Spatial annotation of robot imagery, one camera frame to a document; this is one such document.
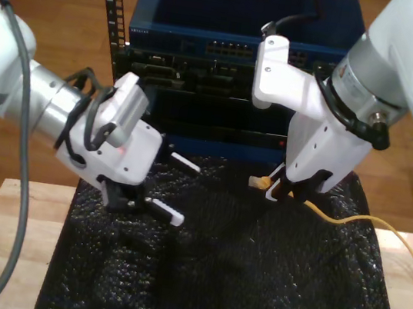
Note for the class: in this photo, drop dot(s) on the blue flat rack unit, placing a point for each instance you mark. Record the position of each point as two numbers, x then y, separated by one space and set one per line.
222 150

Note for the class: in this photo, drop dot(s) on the black tray with red light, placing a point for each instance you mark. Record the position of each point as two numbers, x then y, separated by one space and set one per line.
215 121

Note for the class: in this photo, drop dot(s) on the black bubble mat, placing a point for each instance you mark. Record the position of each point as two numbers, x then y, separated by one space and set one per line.
212 272

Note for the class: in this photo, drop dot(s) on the black rack server unit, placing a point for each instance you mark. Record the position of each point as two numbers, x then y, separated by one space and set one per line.
202 76

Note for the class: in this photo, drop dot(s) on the blue network switch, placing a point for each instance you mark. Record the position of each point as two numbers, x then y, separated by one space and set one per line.
213 8

